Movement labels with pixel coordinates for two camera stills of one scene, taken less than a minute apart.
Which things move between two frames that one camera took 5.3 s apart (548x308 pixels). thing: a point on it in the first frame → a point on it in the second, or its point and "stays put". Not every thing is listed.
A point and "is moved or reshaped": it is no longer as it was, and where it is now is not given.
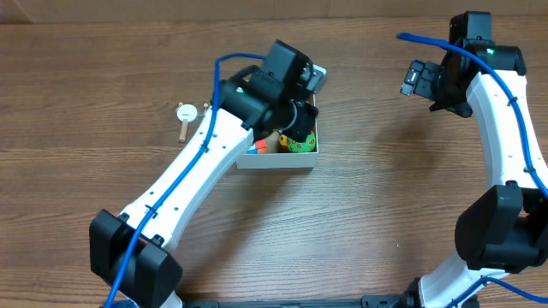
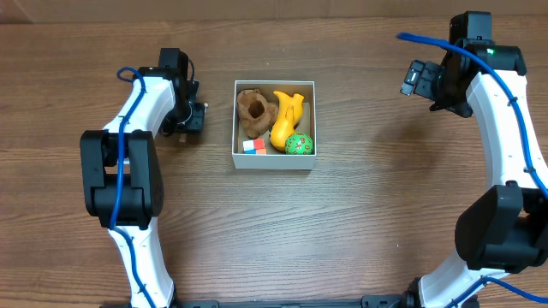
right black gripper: (431, 79) stays put
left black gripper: (306, 121) → (193, 124)
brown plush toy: (272, 142) is moved or reshaped
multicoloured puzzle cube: (260, 147) stays put
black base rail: (398, 300) stays put
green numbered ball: (301, 147) stays put
